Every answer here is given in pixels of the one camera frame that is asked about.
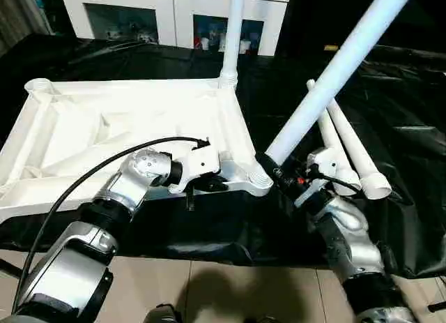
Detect grey curtain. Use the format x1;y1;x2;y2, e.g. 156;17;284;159
0;0;55;55

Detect right arm thick black cable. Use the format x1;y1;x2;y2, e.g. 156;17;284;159
312;172;406;206

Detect white plastic table top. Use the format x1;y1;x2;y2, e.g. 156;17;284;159
0;77;275;223

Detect dark rounded robot foot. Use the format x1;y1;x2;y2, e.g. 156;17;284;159
146;303;182;323

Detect left arm thick black cable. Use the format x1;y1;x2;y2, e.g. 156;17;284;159
16;136;210;303

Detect arm thick black cable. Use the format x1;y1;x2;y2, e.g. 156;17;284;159
16;136;210;303
312;172;406;206

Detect white plastic table leg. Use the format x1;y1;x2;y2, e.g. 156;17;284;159
266;0;418;164
306;79;363;197
217;0;247;91
328;100;393;201

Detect white cabinet with glass doors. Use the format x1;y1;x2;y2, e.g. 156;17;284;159
59;0;291;58

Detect black shiny mat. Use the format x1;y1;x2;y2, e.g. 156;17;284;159
0;33;446;278

